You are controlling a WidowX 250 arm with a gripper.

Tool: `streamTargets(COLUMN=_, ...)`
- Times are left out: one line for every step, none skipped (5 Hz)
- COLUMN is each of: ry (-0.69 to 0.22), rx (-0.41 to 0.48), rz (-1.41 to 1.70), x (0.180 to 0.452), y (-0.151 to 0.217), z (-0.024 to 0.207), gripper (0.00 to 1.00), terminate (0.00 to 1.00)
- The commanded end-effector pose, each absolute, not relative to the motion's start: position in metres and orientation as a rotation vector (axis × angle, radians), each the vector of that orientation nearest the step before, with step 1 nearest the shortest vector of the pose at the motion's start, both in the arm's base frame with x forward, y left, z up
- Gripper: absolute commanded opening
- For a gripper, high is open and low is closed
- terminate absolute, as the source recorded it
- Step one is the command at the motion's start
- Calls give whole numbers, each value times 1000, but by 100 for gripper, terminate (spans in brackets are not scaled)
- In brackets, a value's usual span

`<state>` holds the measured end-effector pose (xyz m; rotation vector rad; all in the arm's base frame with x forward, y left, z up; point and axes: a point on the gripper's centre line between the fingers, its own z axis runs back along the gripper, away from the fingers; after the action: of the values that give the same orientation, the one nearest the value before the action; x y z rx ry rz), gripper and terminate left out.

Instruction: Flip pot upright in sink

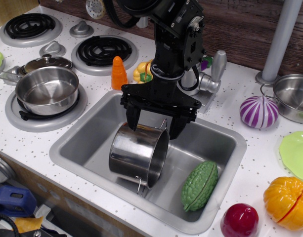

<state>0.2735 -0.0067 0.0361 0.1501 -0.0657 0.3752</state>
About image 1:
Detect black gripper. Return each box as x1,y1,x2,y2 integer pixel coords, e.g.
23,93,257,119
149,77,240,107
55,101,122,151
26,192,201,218
121,76,201,140

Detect steel pot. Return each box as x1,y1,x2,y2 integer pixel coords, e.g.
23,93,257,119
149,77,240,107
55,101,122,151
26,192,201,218
109,119,170,195
15,66,79,116

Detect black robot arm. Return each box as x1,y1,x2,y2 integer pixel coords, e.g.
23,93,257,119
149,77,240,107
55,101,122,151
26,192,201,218
118,0,205,140

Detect grey metal sink basin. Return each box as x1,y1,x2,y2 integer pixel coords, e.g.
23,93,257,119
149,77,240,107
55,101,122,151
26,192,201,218
49,91,247,235

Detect steel pot on burner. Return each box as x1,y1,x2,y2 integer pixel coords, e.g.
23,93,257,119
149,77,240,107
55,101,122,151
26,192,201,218
15,66,79,116

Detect steel pot lid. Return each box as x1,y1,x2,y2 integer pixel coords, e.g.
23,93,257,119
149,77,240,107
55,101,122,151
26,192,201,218
18,54,73,75

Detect yellow toy pepper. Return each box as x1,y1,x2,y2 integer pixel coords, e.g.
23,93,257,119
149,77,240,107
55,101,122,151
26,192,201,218
133,60,153,84

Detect orange toy carrot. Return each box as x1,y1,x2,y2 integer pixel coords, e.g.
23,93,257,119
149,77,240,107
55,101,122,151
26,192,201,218
111,56,128,90

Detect silver toy faucet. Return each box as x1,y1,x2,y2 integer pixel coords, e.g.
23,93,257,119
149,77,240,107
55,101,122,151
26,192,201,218
177,50,227,113

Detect purple toy eggplant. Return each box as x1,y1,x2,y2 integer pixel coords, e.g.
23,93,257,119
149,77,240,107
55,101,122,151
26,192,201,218
201,56,213,71

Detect green toy bitter melon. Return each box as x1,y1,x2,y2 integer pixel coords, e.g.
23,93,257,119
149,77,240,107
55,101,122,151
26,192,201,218
180,161,218,212

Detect back right black burner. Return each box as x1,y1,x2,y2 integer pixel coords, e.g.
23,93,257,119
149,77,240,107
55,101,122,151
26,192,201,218
71,35,138,76

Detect black burner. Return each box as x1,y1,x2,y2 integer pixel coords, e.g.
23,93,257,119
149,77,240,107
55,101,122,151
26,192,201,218
0,13,62,48
71,35,138,76

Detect purple striped toy onion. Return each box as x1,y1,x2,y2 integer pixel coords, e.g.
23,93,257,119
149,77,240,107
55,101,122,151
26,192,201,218
239,96,279,128

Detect upper grey stove knob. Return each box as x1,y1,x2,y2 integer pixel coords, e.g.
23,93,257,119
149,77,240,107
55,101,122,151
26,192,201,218
69,20,94,38

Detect grey stove knob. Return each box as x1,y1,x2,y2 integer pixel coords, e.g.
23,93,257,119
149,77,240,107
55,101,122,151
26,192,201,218
69,20,94,38
39,40,66,57

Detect lower grey stove knob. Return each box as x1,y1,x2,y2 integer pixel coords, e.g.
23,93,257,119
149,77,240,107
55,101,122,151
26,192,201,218
39,40,66,57

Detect white round strainer disc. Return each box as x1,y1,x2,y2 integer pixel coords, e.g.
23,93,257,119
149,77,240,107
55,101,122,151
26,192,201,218
86,0,105,20

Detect red toy apple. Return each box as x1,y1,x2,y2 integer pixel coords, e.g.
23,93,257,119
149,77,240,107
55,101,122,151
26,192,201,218
220,203,259,237

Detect steel bowl at right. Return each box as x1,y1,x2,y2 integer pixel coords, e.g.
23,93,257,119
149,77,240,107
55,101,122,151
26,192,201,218
262,74,303,123

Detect light green plastic plate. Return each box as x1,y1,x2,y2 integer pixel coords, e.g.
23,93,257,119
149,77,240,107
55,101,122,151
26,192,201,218
279,131,303,180

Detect orange toy pumpkin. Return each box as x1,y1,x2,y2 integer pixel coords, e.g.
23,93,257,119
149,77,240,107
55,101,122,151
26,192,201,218
263,177,303,231

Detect back left black burner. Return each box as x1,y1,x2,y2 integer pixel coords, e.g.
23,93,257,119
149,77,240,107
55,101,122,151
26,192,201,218
0,13,62,48

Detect grey vertical pole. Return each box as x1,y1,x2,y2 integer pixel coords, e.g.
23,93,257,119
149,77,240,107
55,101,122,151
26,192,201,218
255,0,303,86

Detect silver oven knob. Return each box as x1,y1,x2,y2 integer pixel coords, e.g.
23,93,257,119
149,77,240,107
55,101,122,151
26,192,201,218
0,158,16,184

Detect blue clamp tool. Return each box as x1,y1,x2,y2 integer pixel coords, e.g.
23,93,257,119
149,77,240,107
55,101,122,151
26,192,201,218
0,186,37,217

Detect yellow cloth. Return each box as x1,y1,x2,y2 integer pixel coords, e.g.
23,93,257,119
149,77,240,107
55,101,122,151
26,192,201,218
14,217,43,234

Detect front left burner ring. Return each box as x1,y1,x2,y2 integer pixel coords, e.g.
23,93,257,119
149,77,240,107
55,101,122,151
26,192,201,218
4,83,88,133

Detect black cable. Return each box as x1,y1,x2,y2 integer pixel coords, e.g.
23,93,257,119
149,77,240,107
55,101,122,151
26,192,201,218
0,211,20,237

